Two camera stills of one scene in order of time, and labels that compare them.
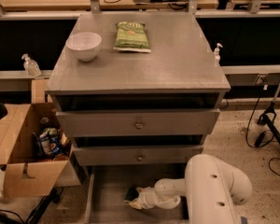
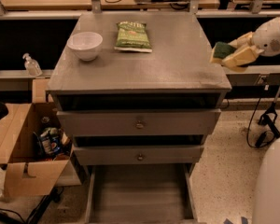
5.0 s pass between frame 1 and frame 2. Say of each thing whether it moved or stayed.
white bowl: stayed
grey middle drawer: stayed
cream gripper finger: moved
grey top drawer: stayed
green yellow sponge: moved
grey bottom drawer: stayed
